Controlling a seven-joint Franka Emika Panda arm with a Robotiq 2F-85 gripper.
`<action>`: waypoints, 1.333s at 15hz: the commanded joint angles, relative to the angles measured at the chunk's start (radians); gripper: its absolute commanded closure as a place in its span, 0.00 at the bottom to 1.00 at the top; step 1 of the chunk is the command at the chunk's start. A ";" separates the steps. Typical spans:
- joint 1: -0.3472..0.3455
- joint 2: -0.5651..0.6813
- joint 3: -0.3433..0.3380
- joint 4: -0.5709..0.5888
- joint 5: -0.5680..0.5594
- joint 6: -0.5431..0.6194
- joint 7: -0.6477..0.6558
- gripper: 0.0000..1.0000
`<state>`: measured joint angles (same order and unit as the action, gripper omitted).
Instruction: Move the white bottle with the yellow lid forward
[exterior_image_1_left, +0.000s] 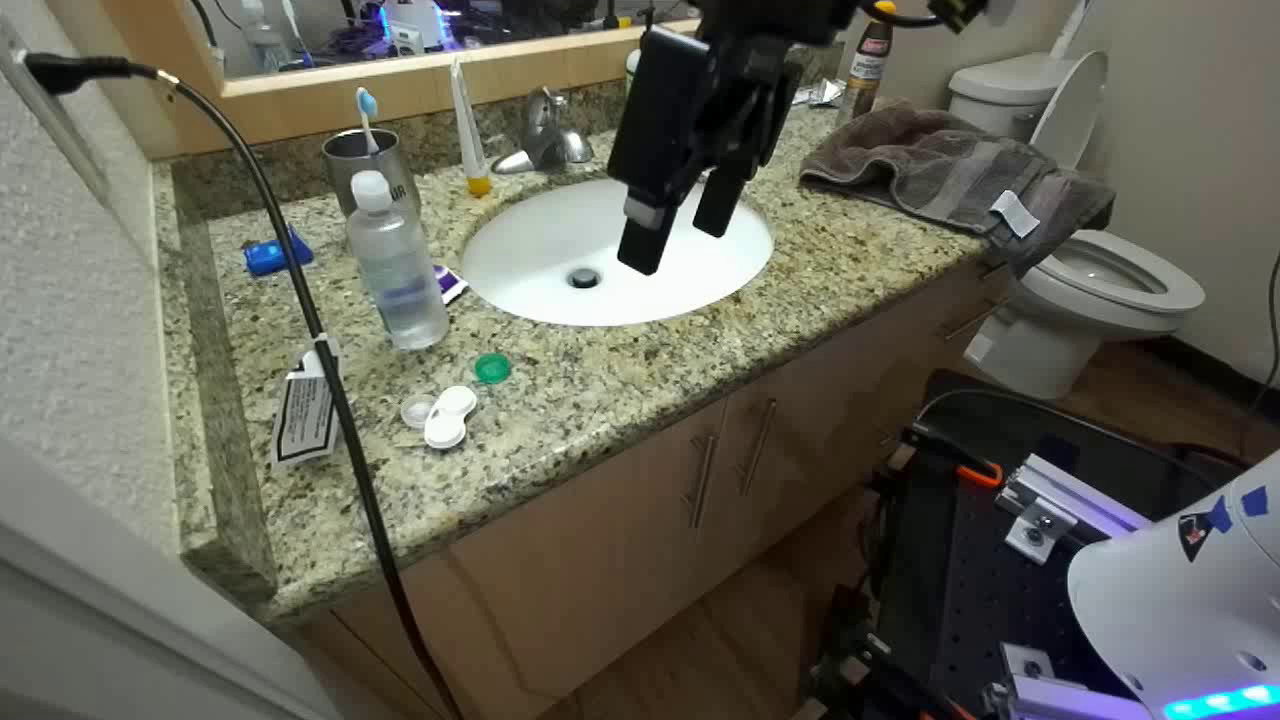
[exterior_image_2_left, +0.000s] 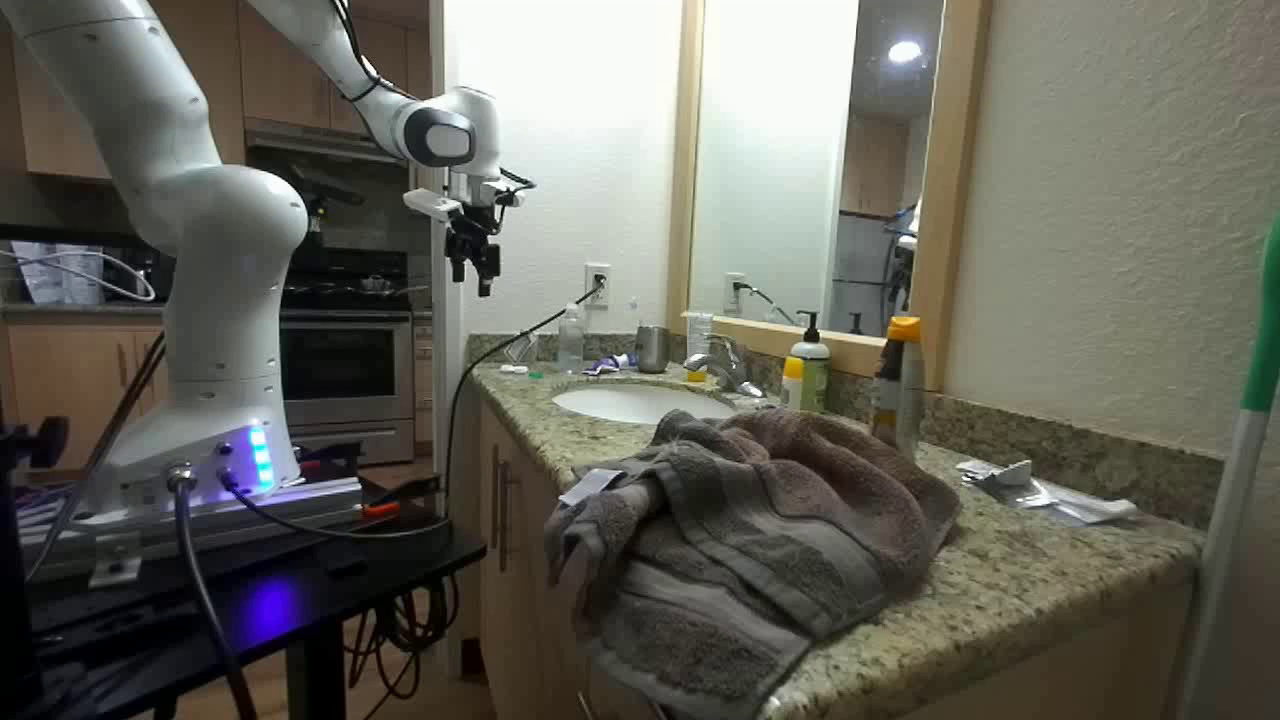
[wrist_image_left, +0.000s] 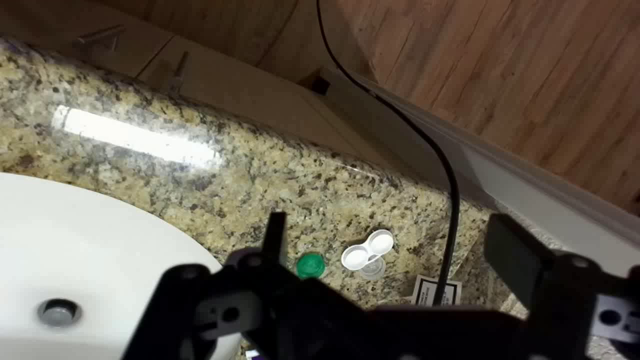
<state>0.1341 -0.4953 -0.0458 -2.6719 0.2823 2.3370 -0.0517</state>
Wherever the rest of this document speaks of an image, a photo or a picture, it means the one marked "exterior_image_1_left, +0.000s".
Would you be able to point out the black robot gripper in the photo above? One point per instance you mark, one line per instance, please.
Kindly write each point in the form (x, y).
(775, 32)

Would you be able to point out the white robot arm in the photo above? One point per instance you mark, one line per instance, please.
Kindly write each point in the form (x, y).
(1203, 601)

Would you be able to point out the clear bottle with white cap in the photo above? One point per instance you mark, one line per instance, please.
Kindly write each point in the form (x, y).
(401, 282)

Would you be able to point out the chrome sink faucet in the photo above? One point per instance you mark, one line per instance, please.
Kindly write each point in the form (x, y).
(544, 135)

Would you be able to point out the white oval sink basin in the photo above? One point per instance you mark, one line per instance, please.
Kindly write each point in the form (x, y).
(535, 253)

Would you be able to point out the grey bath towel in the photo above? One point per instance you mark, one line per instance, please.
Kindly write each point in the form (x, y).
(932, 164)

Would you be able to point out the small purple packet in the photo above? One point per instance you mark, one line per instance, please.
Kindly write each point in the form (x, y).
(448, 287)

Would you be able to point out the green round cap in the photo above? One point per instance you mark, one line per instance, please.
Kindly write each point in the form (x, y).
(493, 371)

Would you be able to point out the white and blue toothbrush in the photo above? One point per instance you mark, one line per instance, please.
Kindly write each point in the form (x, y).
(364, 126)

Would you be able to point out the grey toothbrush cup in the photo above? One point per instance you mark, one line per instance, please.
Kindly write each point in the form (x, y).
(340, 161)

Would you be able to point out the white contact lens case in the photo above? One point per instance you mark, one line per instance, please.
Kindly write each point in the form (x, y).
(447, 420)

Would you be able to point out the white toilet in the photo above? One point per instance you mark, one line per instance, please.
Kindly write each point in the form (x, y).
(1065, 335)

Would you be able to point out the light wood vanity cabinet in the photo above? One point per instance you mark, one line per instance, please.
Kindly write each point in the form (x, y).
(601, 561)

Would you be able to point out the small blue plastic object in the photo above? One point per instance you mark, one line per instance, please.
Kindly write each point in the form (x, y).
(273, 253)

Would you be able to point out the black robot cart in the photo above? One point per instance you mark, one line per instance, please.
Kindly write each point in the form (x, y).
(932, 574)

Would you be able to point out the wood framed wall mirror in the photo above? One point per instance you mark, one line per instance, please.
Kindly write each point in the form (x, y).
(306, 32)

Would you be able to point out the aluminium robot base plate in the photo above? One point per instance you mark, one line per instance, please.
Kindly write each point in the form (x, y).
(1053, 515)

